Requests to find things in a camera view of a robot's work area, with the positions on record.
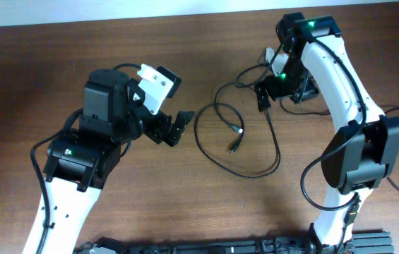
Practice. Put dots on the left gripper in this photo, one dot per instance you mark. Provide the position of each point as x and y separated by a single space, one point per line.
159 131

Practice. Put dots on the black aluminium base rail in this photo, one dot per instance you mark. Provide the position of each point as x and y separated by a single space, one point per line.
238 247

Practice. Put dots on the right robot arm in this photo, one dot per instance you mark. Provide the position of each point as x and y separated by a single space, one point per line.
364 148

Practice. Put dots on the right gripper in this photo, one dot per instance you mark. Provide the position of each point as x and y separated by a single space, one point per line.
307 90

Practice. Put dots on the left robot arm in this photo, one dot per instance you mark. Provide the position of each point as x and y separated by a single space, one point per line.
116 110

